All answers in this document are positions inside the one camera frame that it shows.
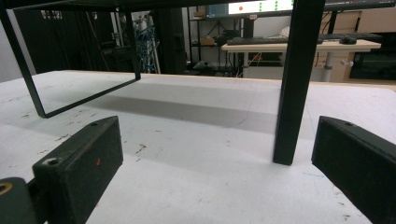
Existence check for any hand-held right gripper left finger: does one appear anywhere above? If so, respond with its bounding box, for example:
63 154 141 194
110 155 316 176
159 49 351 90
32 115 124 224

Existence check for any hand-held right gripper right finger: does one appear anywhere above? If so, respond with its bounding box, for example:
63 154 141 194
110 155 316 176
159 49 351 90
311 115 396 224

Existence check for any black metal shelf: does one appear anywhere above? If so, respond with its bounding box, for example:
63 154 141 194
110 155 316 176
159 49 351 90
0 0 327 166

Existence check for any black curtain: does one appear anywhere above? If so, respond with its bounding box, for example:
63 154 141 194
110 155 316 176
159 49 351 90
13 8 114 75

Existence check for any white table mat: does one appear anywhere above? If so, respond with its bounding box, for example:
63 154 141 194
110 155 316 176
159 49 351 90
0 70 396 224

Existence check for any light wooden cabinet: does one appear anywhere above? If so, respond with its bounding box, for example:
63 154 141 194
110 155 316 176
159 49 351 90
320 8 396 84

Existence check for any light wooden desk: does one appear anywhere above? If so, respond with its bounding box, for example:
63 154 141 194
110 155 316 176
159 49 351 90
221 39 382 82

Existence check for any black keyboard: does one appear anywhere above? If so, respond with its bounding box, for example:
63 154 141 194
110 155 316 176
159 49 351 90
227 36 325 47

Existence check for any computer monitor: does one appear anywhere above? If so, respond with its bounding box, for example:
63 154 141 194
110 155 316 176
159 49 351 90
206 0 396 19

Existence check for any bundle of blue cables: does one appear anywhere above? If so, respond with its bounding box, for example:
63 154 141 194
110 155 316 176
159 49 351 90
134 25 161 75

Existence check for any black wire rack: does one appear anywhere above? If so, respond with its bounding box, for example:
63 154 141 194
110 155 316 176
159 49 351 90
187 6 248 77

